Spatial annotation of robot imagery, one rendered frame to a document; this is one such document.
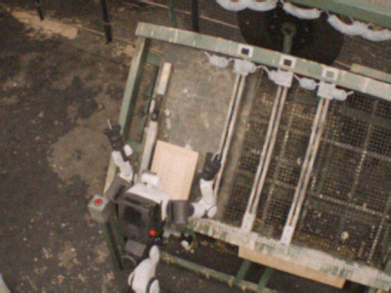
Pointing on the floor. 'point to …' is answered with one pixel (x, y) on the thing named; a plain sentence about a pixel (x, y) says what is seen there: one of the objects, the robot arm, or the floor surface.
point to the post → (112, 245)
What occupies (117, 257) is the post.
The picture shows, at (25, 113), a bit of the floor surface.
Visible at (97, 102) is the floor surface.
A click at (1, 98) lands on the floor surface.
